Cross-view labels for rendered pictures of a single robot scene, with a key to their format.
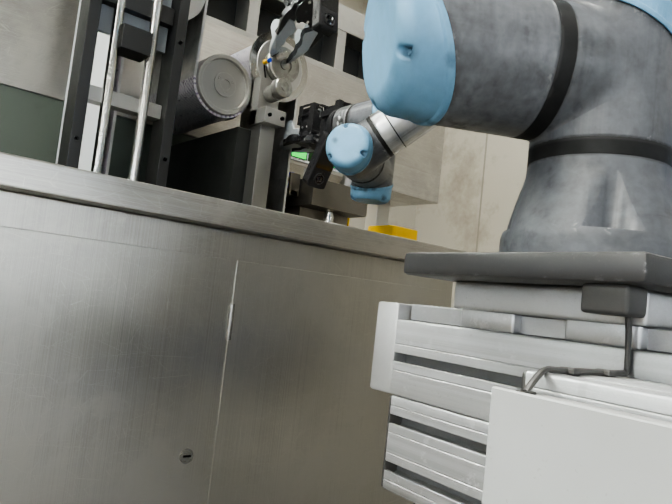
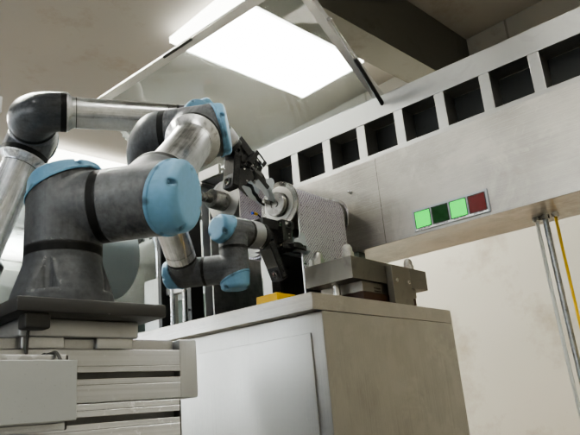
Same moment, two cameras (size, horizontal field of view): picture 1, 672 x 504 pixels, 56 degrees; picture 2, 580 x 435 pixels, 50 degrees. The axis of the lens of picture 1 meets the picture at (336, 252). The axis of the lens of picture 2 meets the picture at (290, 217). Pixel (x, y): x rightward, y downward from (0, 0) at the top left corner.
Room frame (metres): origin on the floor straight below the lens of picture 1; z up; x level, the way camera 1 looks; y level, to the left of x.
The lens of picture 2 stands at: (0.97, -1.61, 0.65)
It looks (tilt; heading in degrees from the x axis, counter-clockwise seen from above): 17 degrees up; 79
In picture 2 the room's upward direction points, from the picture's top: 5 degrees counter-clockwise
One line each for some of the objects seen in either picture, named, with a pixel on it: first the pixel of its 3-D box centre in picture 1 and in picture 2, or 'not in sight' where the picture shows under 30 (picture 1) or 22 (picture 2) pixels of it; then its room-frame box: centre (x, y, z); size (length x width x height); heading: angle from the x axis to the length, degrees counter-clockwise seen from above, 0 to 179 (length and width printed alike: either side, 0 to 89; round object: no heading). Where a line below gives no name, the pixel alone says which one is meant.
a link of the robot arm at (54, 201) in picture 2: not in sight; (68, 208); (0.81, -0.63, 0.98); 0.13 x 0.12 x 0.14; 162
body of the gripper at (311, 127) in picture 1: (326, 127); (273, 236); (1.25, 0.05, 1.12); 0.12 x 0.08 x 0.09; 39
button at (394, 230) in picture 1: (392, 233); (276, 300); (1.22, -0.11, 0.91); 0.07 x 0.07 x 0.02; 39
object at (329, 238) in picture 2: (263, 143); (324, 249); (1.44, 0.20, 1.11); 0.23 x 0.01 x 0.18; 39
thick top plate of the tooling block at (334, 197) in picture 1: (289, 202); (368, 280); (1.54, 0.13, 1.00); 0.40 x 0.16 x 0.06; 39
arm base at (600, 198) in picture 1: (594, 211); not in sight; (0.53, -0.22, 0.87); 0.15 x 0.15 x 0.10
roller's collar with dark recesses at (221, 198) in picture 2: not in sight; (217, 199); (1.13, 0.34, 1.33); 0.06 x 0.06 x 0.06; 39
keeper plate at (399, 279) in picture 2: not in sight; (400, 286); (1.61, 0.06, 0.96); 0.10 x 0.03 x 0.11; 39
